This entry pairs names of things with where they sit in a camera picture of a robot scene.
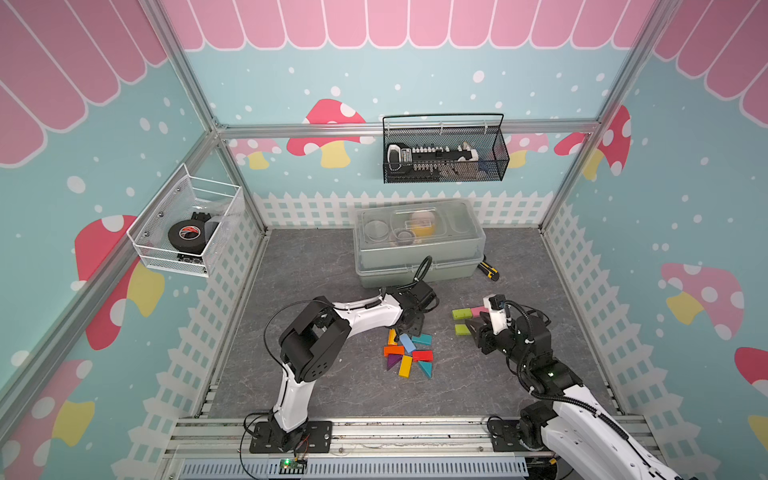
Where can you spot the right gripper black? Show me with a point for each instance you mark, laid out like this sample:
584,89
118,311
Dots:
485,333

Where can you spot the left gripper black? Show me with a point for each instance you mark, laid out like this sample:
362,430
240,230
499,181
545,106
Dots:
416,328

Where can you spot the teal rectangular block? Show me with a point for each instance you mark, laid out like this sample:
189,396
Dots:
424,339

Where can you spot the green block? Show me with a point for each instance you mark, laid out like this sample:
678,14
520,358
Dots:
461,330
462,314

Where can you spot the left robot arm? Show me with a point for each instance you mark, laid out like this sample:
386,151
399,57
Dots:
310,345

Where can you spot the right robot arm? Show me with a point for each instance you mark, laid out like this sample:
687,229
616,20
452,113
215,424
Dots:
566,419

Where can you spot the light blue block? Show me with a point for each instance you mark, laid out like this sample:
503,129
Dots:
407,343

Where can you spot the red block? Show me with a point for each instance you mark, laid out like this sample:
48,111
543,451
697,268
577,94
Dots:
423,356

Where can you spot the purple triangle block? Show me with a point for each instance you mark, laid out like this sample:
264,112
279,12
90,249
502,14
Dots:
393,360

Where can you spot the translucent plastic storage box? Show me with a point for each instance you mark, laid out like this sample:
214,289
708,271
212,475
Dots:
391,242

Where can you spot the teal triangle block bottom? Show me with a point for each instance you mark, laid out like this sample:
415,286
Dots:
426,368

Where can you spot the yellow black screwdriver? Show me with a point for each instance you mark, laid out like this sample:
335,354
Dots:
489,271

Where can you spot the white black tool in basket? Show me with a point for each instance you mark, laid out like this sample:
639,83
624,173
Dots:
422,162

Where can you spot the green lit circuit board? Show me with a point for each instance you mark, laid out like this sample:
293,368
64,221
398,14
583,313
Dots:
292,466

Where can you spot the black tape roll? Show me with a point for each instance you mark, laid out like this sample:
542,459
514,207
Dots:
188,236

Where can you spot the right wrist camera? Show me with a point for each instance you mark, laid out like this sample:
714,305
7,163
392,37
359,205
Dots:
495,304

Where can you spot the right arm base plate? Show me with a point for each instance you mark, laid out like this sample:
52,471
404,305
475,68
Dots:
512,435

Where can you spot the black wire mesh basket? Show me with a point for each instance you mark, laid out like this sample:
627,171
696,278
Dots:
482,131

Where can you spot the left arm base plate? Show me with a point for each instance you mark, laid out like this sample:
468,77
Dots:
311,437

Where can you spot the white wire basket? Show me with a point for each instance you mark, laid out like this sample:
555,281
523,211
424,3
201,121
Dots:
219,205

